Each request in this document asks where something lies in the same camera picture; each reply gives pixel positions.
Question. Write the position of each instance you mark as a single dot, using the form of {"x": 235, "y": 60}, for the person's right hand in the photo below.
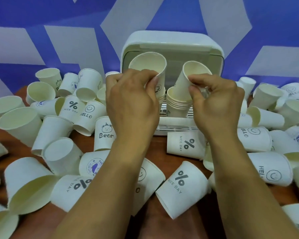
{"x": 219, "y": 109}

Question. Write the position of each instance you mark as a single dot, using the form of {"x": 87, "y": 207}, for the person's left hand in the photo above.
{"x": 132, "y": 109}

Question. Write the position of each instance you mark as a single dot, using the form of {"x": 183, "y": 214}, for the person's right thumb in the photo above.
{"x": 194, "y": 95}

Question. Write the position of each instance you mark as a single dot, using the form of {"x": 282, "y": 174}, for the person's left thumb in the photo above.
{"x": 154, "y": 89}

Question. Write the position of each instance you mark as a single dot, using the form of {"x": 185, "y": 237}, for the white paper cup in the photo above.
{"x": 183, "y": 77}
{"x": 147, "y": 62}

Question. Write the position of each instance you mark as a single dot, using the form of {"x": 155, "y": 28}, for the person's right forearm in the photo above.
{"x": 241, "y": 191}

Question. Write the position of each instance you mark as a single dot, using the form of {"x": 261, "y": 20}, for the person's left forearm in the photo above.
{"x": 109, "y": 191}

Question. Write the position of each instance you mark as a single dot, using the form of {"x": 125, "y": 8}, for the nested stack of cups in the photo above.
{"x": 178, "y": 104}
{"x": 162, "y": 104}

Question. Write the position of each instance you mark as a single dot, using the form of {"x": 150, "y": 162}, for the white slotted drip tray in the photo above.
{"x": 179, "y": 125}

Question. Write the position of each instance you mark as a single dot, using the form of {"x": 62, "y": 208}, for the white plastic cup storage box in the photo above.
{"x": 174, "y": 44}

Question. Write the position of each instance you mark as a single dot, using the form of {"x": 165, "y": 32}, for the scattered pile of printed cups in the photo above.
{"x": 52, "y": 134}

